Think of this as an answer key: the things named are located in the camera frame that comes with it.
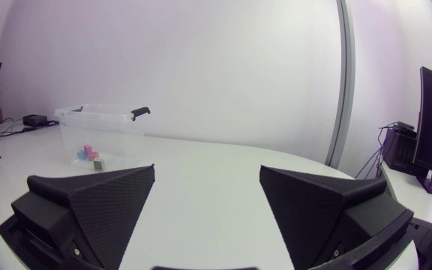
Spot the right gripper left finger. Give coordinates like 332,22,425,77
10,163,156,270

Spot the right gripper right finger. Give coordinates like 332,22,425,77
259,164,415,270

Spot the clear plastic container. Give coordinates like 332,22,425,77
53,103,152,170

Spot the red toy brick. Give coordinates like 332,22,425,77
83,144,100,161

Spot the black computer box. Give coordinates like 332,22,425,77
382,126,427,177

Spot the black power brick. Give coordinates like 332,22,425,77
22,114,49,128

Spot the black cable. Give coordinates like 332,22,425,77
0,117,60,143

